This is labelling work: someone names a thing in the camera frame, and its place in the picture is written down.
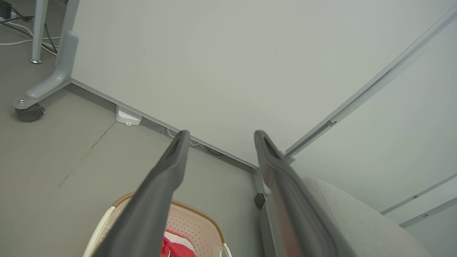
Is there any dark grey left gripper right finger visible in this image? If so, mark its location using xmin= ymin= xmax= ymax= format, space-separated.
xmin=254 ymin=130 xmax=340 ymax=257

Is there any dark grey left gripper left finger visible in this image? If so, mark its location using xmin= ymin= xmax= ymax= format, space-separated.
xmin=92 ymin=130 xmax=191 ymax=257

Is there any red garment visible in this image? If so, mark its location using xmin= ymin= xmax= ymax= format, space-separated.
xmin=160 ymin=230 xmax=196 ymax=257

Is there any grey fabric sofa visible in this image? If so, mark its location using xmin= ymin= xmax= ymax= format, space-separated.
xmin=260 ymin=178 xmax=432 ymax=257

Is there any cream perforated laundry basket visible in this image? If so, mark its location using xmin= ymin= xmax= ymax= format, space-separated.
xmin=83 ymin=192 xmax=232 ymax=257

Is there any white power strip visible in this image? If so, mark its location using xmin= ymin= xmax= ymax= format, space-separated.
xmin=116 ymin=106 xmax=142 ymax=126

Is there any black partition caster wheel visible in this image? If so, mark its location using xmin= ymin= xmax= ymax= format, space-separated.
xmin=15 ymin=104 xmax=45 ymax=123

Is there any large white mobile partition panel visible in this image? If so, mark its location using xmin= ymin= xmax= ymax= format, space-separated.
xmin=70 ymin=0 xmax=457 ymax=170

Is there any grey partition foot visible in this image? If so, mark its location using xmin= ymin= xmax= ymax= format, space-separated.
xmin=12 ymin=30 xmax=79 ymax=111

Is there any grey metal table leg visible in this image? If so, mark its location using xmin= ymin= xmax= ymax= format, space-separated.
xmin=29 ymin=0 xmax=49 ymax=64

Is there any coiled white cable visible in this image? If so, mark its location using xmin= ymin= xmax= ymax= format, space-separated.
xmin=167 ymin=128 xmax=225 ymax=156

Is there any white partition panel with rail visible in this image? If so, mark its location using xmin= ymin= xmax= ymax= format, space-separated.
xmin=285 ymin=11 xmax=457 ymax=257

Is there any white floor cable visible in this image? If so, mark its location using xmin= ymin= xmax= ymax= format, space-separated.
xmin=0 ymin=21 xmax=60 ymax=56

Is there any black floor cable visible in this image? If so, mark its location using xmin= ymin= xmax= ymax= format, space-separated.
xmin=0 ymin=7 xmax=58 ymax=54

